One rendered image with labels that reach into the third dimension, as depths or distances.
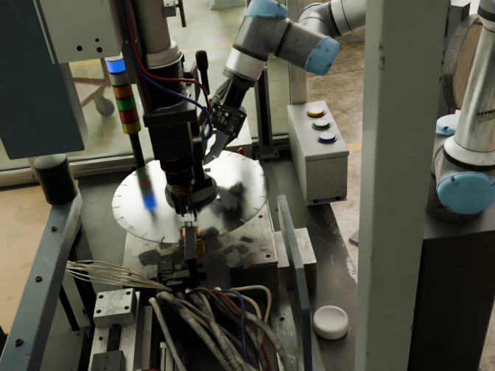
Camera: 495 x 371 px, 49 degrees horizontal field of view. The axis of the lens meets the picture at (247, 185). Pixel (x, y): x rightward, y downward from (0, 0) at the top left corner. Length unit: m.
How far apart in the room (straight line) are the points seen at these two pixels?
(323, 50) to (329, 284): 0.49
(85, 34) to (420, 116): 0.49
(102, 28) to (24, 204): 0.97
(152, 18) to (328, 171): 0.71
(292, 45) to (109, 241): 0.67
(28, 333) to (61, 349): 0.27
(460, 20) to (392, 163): 1.66
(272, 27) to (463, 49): 1.00
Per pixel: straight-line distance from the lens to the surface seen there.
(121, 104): 1.34
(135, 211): 1.13
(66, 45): 0.76
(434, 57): 0.35
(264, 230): 1.18
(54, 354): 1.09
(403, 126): 0.36
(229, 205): 1.10
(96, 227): 1.47
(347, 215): 2.59
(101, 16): 0.74
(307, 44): 1.08
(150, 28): 0.80
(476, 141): 1.16
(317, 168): 1.36
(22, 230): 1.54
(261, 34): 1.08
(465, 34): 1.95
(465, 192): 1.19
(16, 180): 1.74
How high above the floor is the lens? 1.60
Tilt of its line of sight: 35 degrees down
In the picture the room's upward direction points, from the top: 6 degrees counter-clockwise
